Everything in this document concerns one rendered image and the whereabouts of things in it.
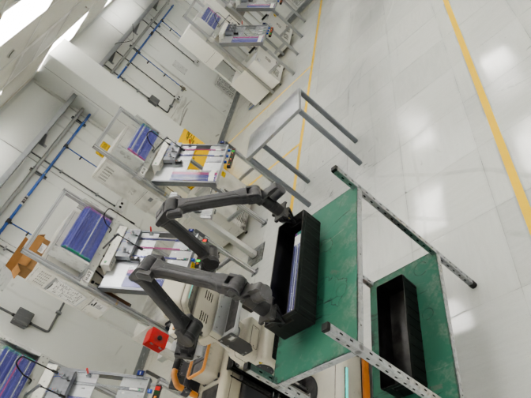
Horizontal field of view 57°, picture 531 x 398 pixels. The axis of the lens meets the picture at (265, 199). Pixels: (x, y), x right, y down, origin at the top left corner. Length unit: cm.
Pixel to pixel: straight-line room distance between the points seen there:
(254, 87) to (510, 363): 676
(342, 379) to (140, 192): 343
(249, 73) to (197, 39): 99
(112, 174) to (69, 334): 180
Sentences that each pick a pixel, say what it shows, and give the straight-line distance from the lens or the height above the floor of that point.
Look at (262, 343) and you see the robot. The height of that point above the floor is 80.
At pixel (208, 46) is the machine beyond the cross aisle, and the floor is 131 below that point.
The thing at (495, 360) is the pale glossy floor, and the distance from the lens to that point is 268.
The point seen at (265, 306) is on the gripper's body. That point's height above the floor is 119.
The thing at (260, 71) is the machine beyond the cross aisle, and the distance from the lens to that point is 840.
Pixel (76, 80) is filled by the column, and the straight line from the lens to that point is 745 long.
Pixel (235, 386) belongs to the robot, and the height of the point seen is 74.
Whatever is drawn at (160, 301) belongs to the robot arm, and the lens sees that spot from 210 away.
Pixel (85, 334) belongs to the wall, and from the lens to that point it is 598.
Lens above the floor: 207
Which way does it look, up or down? 21 degrees down
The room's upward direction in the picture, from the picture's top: 53 degrees counter-clockwise
